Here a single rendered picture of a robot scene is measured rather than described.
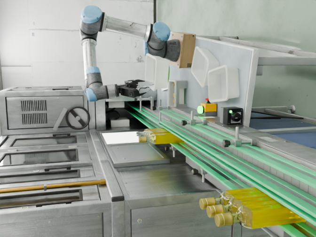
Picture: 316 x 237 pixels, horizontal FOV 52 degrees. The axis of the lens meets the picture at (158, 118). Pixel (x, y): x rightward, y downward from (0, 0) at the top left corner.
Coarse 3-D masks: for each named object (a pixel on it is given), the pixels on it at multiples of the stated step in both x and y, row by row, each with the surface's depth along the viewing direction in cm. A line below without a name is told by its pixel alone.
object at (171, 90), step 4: (172, 80) 230; (168, 84) 240; (168, 88) 241; (172, 88) 241; (168, 92) 241; (172, 92) 242; (168, 96) 242; (172, 96) 242; (168, 100) 242; (172, 100) 243; (168, 104) 243; (172, 104) 243
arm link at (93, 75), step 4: (88, 68) 174; (92, 68) 174; (96, 68) 175; (88, 72) 173; (92, 72) 172; (96, 72) 173; (100, 72) 176; (88, 76) 173; (92, 76) 172; (96, 76) 172; (100, 76) 174; (88, 80) 173; (92, 80) 171; (96, 80) 171; (100, 80) 173; (88, 84) 173
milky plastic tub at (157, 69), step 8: (152, 56) 168; (152, 64) 183; (160, 64) 164; (168, 64) 165; (152, 72) 184; (160, 72) 165; (168, 72) 168; (152, 80) 185; (160, 80) 166; (168, 80) 170; (152, 88) 170; (160, 88) 169
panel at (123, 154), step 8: (104, 144) 236; (112, 144) 231; (120, 144) 231; (128, 144) 233; (136, 144) 234; (144, 144) 234; (152, 144) 231; (112, 152) 209; (120, 152) 212; (128, 152) 212; (136, 152) 212; (144, 152) 212; (152, 152) 212; (160, 152) 209; (112, 160) 192; (120, 160) 194; (128, 160) 192; (136, 160) 192; (144, 160) 192; (152, 160) 193; (160, 160) 194; (168, 160) 195
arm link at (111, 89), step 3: (111, 84) 173; (108, 87) 170; (111, 87) 171; (114, 87) 171; (108, 90) 170; (111, 90) 170; (114, 90) 171; (108, 93) 177; (111, 93) 170; (114, 93) 171; (111, 96) 172; (114, 96) 172
